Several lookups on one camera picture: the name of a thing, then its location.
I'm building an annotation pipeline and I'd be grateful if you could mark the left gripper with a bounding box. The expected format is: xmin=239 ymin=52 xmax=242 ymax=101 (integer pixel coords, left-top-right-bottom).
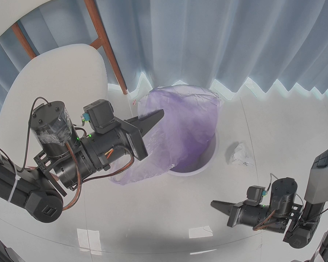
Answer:
xmin=80 ymin=109 xmax=165 ymax=172

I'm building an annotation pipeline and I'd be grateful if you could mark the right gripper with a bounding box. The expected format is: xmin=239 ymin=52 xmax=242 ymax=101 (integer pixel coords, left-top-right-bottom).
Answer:
xmin=227 ymin=202 xmax=273 ymax=228

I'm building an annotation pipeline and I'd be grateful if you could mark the purple plastic bag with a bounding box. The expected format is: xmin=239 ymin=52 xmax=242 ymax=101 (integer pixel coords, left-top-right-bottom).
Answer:
xmin=109 ymin=85 xmax=224 ymax=186

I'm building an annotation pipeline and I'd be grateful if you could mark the white trash bin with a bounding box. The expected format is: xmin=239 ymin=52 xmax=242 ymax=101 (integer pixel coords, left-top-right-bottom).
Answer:
xmin=137 ymin=92 xmax=220 ymax=177

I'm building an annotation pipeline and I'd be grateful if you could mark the crumpled white paper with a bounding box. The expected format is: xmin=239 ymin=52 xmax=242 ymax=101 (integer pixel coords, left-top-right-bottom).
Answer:
xmin=225 ymin=142 xmax=255 ymax=166

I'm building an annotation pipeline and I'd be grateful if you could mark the white cushioned wooden chair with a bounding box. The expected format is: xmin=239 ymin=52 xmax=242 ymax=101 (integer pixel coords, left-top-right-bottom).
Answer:
xmin=0 ymin=0 xmax=129 ymax=179

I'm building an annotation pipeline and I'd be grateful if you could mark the pale blue curtain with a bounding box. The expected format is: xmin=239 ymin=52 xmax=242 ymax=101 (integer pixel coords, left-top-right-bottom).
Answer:
xmin=0 ymin=0 xmax=328 ymax=125

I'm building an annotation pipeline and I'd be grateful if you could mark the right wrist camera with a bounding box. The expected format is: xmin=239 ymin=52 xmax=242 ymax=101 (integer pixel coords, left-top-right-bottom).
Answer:
xmin=245 ymin=186 xmax=265 ymax=207

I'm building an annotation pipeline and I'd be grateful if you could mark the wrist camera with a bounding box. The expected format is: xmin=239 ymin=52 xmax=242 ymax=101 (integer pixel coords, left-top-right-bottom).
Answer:
xmin=245 ymin=186 xmax=265 ymax=207
xmin=82 ymin=99 xmax=115 ymax=134

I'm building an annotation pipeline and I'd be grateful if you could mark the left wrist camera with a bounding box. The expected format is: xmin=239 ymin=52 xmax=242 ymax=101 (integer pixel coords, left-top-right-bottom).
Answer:
xmin=82 ymin=99 xmax=115 ymax=134

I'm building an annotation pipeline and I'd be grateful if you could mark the black cable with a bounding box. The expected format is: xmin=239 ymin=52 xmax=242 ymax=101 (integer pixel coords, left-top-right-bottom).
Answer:
xmin=22 ymin=97 xmax=51 ymax=172

